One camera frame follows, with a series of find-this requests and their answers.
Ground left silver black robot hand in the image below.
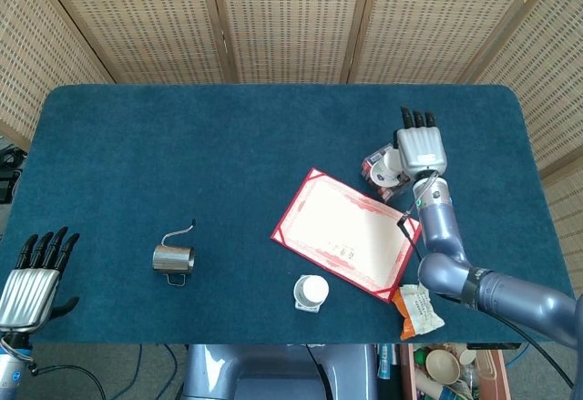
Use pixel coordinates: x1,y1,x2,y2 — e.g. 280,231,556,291
0,226,81,333

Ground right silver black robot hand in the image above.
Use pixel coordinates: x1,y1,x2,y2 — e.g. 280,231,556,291
394,106,450,180

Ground clear box of red markers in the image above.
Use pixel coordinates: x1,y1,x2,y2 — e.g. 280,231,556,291
363,143,412,204

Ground red certificate folder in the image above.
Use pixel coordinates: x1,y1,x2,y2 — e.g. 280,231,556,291
270,167,422,304

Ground black floor equipment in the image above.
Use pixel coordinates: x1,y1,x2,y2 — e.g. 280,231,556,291
0,140,25,205

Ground steel gooseneck pitcher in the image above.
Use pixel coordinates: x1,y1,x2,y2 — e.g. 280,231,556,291
152,219,198,287

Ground orange white snack packet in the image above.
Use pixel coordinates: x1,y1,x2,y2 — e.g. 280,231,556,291
392,281,445,342

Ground woven bamboo folding screen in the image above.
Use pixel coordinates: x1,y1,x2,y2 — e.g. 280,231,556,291
0,0,583,282

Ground blue table cloth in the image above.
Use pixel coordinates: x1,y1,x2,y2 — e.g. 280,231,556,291
0,83,579,345

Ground beige paper bowl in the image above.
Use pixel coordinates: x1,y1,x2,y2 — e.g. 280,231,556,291
424,348,461,385

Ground brown box of waste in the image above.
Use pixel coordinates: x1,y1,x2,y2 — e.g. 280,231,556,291
399,343,512,400

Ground blue-grey robot torso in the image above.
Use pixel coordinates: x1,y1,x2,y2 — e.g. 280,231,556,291
181,343,380,400

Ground black arm cable with connector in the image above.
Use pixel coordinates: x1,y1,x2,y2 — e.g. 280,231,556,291
396,170,576,390

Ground black floor cable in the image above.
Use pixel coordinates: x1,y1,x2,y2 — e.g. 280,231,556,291
26,362,110,400

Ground blue floor cable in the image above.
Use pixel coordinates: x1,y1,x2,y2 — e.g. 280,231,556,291
129,344,143,390

